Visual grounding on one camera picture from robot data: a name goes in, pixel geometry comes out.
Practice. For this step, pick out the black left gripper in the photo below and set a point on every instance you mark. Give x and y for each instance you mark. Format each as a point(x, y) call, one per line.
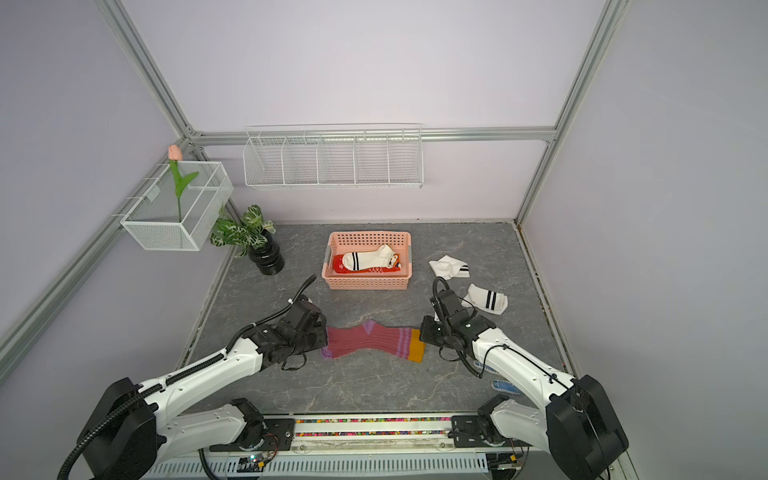
point(321, 336)

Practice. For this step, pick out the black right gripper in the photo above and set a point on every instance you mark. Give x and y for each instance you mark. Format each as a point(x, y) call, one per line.
point(424, 330)

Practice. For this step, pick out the white sock black stripes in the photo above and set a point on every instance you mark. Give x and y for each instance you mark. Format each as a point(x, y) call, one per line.
point(488, 301)

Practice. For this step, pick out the purple striped sock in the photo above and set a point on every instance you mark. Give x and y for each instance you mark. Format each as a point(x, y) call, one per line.
point(401, 342)

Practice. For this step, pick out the red christmas sock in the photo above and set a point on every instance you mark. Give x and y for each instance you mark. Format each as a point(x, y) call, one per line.
point(340, 267)

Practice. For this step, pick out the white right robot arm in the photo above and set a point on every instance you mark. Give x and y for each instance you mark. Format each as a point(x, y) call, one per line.
point(570, 418)

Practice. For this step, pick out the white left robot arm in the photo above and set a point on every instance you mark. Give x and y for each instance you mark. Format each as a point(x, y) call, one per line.
point(138, 425)

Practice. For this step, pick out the plain white sock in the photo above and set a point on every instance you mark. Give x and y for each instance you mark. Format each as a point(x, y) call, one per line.
point(449, 267)

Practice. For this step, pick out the pink plastic basket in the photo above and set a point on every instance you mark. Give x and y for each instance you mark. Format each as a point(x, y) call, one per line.
point(360, 241)

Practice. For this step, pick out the potted green plant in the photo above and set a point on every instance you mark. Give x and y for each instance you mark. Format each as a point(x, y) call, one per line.
point(254, 235)

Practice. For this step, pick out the pink artificial tulip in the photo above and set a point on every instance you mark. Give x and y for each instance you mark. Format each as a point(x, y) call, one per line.
point(181, 181)

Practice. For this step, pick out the white wire wall shelf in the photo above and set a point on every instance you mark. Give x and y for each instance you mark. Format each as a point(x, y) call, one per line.
point(388, 155)

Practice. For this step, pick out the white mesh wall box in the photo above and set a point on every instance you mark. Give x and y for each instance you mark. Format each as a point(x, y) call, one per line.
point(153, 222)

